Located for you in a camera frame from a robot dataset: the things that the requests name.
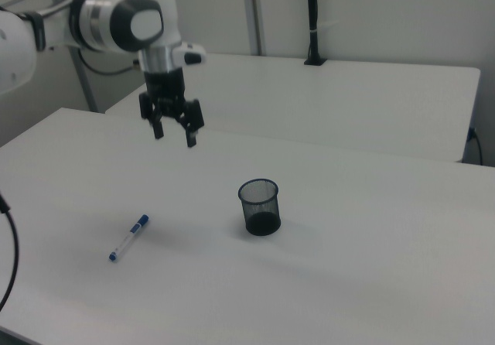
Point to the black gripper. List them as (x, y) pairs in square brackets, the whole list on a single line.
[(166, 87)]

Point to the blue and white marker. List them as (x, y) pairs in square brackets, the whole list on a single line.
[(129, 237)]

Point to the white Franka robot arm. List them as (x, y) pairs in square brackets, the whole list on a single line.
[(147, 24)]

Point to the black mesh pen cup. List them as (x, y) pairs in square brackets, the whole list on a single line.
[(263, 225)]

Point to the white adjacent table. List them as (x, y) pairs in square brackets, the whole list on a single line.
[(348, 101)]

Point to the grey partition post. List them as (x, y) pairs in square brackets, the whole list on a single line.
[(254, 12), (87, 86)]

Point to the black clamp pole mount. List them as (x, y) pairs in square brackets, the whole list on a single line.
[(313, 12)]

